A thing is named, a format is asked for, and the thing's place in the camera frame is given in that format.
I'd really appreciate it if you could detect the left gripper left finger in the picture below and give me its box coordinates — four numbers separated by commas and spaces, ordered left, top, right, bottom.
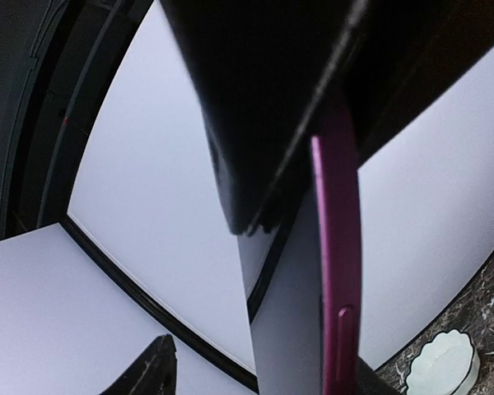
101, 334, 177, 395

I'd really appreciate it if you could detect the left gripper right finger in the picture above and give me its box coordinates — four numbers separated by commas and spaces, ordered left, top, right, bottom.
162, 1, 366, 235

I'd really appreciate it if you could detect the left black frame post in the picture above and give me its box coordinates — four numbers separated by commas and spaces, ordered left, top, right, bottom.
60, 216, 259, 394

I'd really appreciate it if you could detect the white scalloped bowl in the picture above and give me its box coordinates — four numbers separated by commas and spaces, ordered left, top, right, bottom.
406, 329, 481, 395

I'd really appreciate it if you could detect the purple phone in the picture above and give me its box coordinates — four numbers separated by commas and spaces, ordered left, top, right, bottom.
310, 91, 362, 394

